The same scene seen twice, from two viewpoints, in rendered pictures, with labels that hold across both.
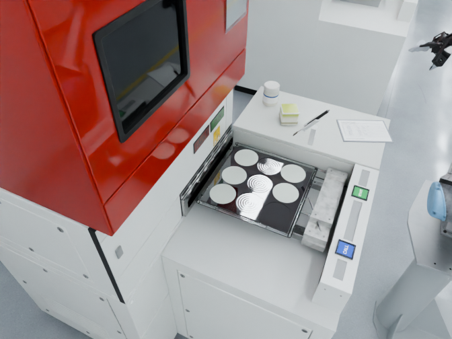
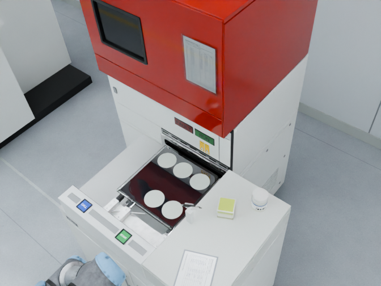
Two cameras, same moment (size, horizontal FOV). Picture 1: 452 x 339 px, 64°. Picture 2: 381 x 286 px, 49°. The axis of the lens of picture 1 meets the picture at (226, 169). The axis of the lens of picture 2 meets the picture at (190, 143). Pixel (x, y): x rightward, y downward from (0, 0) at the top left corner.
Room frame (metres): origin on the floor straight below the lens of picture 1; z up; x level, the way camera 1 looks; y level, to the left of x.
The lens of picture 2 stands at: (1.46, -1.25, 2.59)
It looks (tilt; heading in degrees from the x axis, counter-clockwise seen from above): 49 degrees down; 109
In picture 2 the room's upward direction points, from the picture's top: 5 degrees counter-clockwise
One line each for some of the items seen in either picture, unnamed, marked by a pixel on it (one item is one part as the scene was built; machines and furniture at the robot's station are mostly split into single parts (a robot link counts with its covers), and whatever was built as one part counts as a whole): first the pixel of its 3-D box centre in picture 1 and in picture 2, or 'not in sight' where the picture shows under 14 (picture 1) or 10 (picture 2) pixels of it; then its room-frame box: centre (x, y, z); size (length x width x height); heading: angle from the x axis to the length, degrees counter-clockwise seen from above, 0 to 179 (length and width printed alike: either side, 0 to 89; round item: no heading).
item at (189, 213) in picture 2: (309, 129); (191, 210); (1.13, -0.33, 1.03); 0.06 x 0.04 x 0.13; 66
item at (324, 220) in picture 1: (321, 218); (122, 214); (0.79, -0.35, 0.89); 0.08 x 0.03 x 0.03; 66
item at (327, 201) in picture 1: (325, 208); (135, 226); (0.86, -0.38, 0.87); 0.36 x 0.08 x 0.03; 156
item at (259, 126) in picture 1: (309, 134); (219, 242); (1.26, -0.38, 0.89); 0.62 x 0.35 x 0.14; 66
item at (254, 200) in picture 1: (259, 183); (169, 184); (0.95, -0.13, 0.90); 0.34 x 0.34 x 0.01; 66
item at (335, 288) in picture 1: (348, 231); (107, 229); (0.74, -0.44, 0.89); 0.55 x 0.09 x 0.14; 156
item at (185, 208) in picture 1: (209, 170); (193, 156); (1.02, 0.07, 0.89); 0.44 x 0.02 x 0.10; 156
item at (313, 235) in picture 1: (315, 235); (111, 206); (0.71, -0.32, 0.89); 0.08 x 0.03 x 0.03; 66
